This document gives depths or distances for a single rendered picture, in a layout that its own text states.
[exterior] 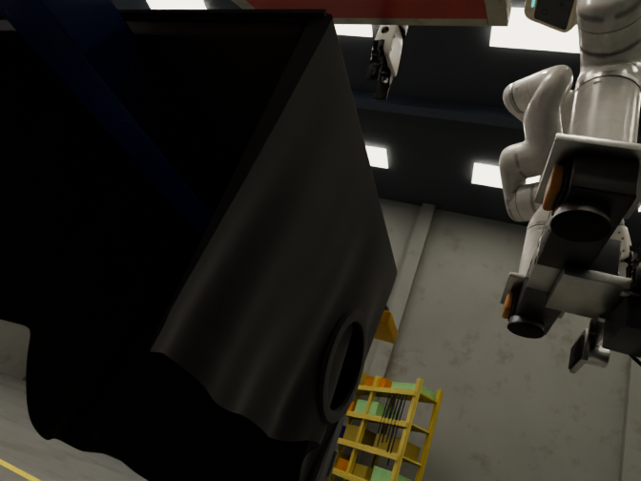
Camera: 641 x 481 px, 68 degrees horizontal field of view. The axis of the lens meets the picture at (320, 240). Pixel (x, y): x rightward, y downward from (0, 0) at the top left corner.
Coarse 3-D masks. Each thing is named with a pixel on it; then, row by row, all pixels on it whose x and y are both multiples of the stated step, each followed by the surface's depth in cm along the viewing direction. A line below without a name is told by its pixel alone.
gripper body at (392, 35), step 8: (384, 32) 117; (392, 32) 115; (400, 32) 119; (384, 40) 115; (392, 40) 115; (400, 40) 119; (384, 48) 115; (392, 48) 115; (400, 48) 121; (392, 56) 116; (400, 56) 122; (384, 64) 118; (392, 64) 117; (392, 72) 120
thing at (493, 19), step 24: (240, 0) 106; (504, 0) 85; (336, 24) 110; (360, 24) 108; (384, 24) 105; (408, 24) 103; (432, 24) 101; (456, 24) 99; (480, 24) 97; (504, 24) 95
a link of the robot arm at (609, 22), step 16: (592, 0) 73; (608, 0) 71; (624, 0) 70; (640, 0) 71; (576, 16) 77; (592, 16) 73; (608, 16) 72; (624, 16) 71; (640, 16) 72; (592, 32) 75
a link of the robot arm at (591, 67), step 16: (608, 32) 74; (624, 32) 73; (640, 32) 74; (592, 48) 77; (608, 48) 76; (624, 48) 75; (640, 48) 76; (592, 64) 79; (608, 64) 75; (624, 64) 74; (640, 64) 76; (640, 80) 73
